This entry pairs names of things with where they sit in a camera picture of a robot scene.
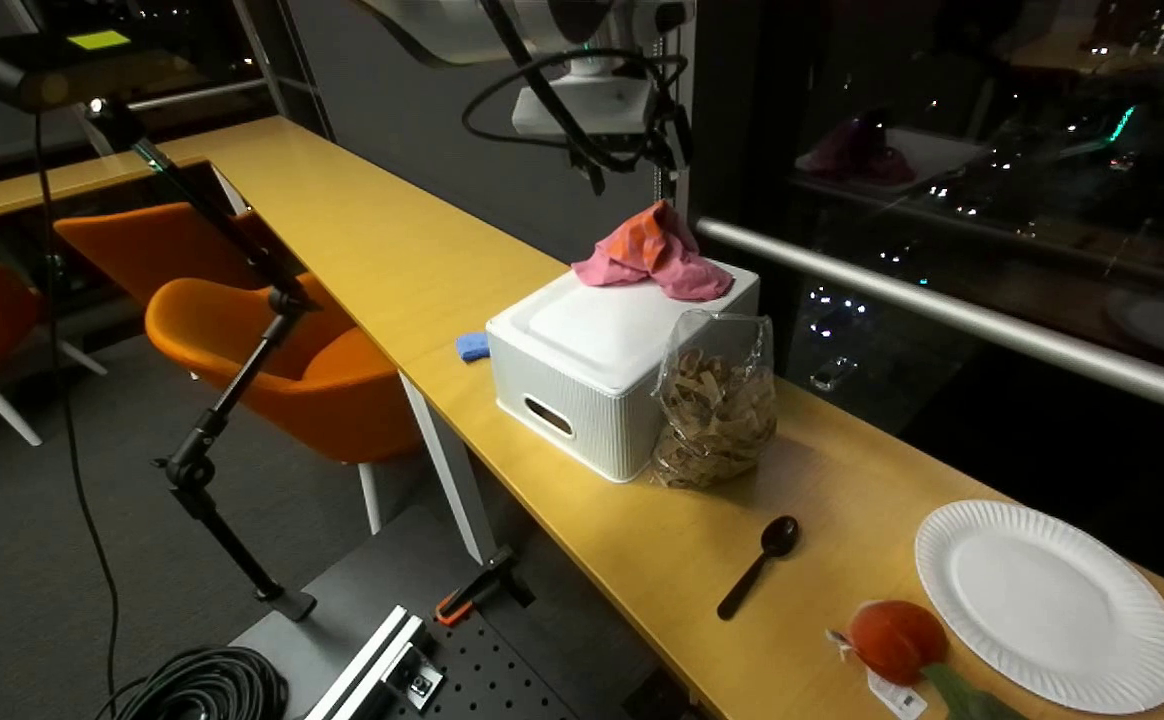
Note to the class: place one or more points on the pink shirt orange print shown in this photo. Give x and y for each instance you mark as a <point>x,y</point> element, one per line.
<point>662,254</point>

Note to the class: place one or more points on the aluminium extrusion rail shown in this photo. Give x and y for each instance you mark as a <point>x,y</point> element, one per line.
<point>367,665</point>

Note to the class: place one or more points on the black articulated camera stand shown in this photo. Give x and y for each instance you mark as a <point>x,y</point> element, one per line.
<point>194,466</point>

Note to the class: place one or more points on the orange black clamp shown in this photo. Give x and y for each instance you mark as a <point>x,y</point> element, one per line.
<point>473,595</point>

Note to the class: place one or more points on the small blue sponge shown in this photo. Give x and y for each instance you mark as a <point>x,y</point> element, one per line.
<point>473,348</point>

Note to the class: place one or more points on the white paper plate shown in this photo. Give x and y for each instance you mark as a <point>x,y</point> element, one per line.
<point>1046,607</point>

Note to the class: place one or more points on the black stereo camera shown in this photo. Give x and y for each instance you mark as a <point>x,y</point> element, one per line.
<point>44,66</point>

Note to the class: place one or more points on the silver metal handrail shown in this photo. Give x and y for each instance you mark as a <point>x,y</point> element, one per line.
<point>941,309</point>

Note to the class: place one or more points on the red turnip plushie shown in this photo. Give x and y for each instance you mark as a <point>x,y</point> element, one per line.
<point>896,637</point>

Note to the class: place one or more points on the white plastic basket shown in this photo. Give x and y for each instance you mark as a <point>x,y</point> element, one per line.
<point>607,363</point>

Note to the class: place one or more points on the grey metal base plate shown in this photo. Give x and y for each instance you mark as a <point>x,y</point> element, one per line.
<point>367,573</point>

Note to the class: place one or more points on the black perforated breadboard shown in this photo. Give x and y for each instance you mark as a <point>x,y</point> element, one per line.
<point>485,683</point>

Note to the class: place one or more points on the white table leg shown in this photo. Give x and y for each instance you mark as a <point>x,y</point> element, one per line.
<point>453,480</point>

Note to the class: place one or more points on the black plastic spoon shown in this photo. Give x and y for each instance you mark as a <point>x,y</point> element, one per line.
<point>781,538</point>

